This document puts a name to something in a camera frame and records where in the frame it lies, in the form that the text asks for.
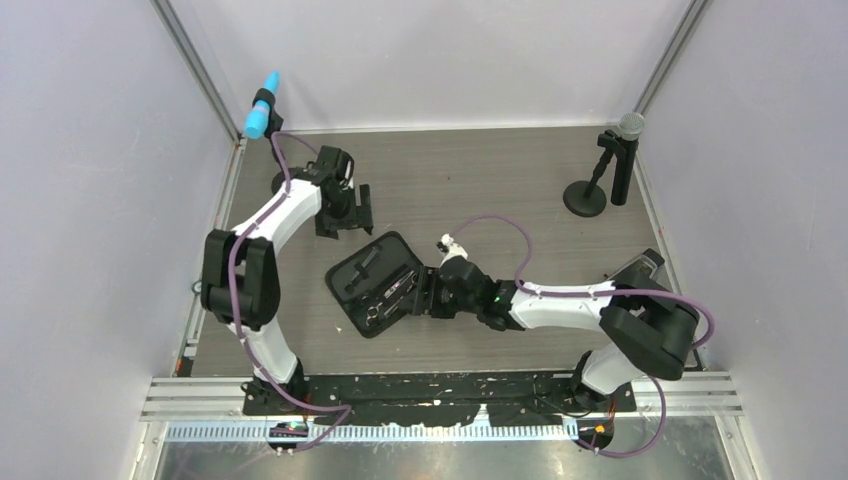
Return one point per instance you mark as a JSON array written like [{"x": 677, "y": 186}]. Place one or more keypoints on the black microphone stand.
[
  {"x": 585, "y": 198},
  {"x": 278, "y": 159}
]

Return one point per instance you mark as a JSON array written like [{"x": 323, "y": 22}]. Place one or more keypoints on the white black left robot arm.
[{"x": 240, "y": 282}]

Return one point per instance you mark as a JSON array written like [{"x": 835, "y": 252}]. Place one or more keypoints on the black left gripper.
[{"x": 358, "y": 216}]

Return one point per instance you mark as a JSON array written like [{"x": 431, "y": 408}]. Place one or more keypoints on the black hair clip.
[{"x": 362, "y": 269}]

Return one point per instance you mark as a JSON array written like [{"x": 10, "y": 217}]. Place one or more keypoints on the silver thinning scissors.
[{"x": 380, "y": 307}]

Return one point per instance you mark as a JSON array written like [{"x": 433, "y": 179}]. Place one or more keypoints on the clear black box device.
[{"x": 644, "y": 266}]

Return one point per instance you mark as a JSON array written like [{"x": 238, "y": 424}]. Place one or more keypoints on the aluminium frame rail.
[{"x": 210, "y": 409}]

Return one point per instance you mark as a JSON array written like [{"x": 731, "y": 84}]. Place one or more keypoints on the black silver microphone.
[{"x": 630, "y": 127}]

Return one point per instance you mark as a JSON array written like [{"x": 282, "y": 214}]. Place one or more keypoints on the blue microphone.
[{"x": 263, "y": 120}]

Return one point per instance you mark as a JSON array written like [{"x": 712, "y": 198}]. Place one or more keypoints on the black right microphone stand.
[{"x": 585, "y": 198}]

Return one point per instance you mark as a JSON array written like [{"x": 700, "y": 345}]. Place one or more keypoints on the black left microphone stand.
[{"x": 278, "y": 159}]

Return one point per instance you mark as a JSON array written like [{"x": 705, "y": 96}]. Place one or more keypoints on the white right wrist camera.
[{"x": 450, "y": 248}]

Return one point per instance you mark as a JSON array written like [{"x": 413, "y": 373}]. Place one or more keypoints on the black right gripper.
[{"x": 436, "y": 309}]

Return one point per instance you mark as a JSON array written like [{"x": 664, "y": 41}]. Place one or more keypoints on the black mounting base plate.
[{"x": 522, "y": 398}]

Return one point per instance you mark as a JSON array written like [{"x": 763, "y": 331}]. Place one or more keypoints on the silver hair scissors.
[{"x": 400, "y": 281}]

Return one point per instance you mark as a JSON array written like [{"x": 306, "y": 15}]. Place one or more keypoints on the black zip tool case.
[{"x": 396, "y": 253}]

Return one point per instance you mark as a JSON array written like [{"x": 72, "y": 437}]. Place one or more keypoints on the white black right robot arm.
[{"x": 650, "y": 333}]

